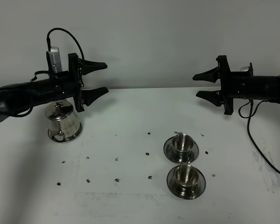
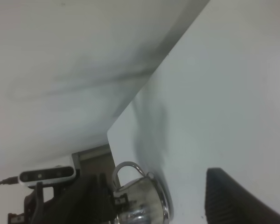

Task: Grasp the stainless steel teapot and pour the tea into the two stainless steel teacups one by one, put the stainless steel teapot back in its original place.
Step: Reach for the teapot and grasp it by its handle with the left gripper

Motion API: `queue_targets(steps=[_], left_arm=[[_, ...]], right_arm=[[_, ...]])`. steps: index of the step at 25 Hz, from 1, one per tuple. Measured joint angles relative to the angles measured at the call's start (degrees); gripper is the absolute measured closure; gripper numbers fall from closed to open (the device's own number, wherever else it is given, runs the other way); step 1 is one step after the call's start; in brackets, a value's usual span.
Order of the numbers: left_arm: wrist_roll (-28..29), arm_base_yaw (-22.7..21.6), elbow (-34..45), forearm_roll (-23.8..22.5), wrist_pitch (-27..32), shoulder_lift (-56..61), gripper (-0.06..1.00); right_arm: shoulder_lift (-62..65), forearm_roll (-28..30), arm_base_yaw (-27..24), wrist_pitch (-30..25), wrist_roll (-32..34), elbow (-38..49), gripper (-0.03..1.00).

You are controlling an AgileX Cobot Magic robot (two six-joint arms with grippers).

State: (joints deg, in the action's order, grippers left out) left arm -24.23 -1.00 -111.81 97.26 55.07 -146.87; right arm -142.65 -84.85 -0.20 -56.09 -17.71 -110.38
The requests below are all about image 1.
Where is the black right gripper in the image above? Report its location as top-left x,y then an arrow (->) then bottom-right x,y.
193,56 -> 253,115

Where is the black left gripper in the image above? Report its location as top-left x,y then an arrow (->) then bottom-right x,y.
53,53 -> 109,112

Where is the stainless steel teapot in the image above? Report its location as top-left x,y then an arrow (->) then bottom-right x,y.
45,99 -> 82,143

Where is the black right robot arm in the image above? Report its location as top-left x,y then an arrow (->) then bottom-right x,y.
193,56 -> 280,115

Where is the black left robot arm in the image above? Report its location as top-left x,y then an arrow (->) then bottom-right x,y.
0,53 -> 108,122

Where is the far stainless steel teacup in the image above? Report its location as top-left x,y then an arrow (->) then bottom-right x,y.
172,133 -> 194,156

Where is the stainless steel teacup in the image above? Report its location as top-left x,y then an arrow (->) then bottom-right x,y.
172,133 -> 194,156
174,165 -> 199,188

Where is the far stainless steel saucer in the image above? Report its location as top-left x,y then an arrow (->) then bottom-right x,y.
163,136 -> 199,164

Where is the stainless steel saucer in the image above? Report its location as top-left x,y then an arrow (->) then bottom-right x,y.
163,136 -> 199,164
167,165 -> 206,200

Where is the near stainless steel teacup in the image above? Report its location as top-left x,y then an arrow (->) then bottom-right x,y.
174,165 -> 199,188

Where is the near stainless steel saucer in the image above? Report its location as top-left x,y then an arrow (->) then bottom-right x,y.
167,165 -> 206,200

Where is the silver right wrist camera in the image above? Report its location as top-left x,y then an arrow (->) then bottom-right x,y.
240,63 -> 253,73

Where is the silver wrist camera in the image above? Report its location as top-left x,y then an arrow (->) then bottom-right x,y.
240,63 -> 253,73
46,46 -> 63,73

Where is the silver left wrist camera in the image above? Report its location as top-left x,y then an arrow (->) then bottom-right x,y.
46,46 -> 63,73

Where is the black right camera cable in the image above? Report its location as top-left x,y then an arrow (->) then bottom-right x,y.
238,100 -> 280,180

